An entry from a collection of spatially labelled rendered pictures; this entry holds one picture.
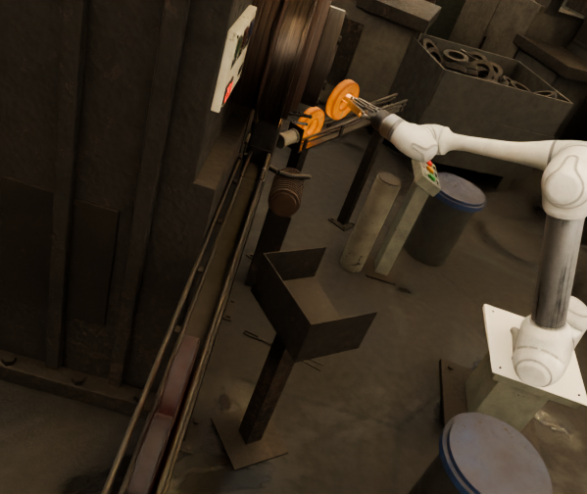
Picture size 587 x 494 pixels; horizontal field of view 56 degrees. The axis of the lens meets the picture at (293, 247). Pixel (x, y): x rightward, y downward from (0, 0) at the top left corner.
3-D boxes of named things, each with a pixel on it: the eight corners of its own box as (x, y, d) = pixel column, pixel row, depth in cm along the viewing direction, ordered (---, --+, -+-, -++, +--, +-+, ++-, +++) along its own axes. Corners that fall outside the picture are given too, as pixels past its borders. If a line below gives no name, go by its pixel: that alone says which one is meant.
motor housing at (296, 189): (239, 288, 242) (271, 185, 212) (248, 259, 260) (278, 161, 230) (268, 296, 243) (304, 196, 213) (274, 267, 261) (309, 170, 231)
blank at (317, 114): (296, 147, 229) (302, 151, 228) (291, 123, 216) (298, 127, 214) (319, 123, 234) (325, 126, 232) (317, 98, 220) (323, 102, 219)
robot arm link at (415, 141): (384, 145, 198) (400, 143, 208) (418, 169, 192) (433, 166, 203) (399, 119, 193) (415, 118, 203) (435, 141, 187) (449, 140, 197)
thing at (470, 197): (399, 260, 297) (433, 193, 273) (396, 227, 324) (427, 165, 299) (454, 276, 300) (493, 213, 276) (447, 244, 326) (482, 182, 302)
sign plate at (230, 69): (210, 110, 124) (227, 30, 113) (232, 74, 145) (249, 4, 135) (220, 114, 124) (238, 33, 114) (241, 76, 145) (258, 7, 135)
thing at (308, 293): (239, 487, 170) (311, 324, 129) (208, 417, 186) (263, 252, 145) (295, 468, 181) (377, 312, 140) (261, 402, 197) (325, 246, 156)
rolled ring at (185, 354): (206, 321, 112) (189, 316, 112) (179, 397, 98) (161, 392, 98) (191, 371, 124) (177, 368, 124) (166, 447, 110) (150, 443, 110)
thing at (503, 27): (467, 85, 624) (518, -16, 562) (519, 132, 542) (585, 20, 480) (428, 76, 605) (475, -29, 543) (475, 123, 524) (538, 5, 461)
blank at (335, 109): (332, 83, 201) (339, 87, 200) (358, 74, 211) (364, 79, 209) (320, 120, 211) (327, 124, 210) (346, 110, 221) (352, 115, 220)
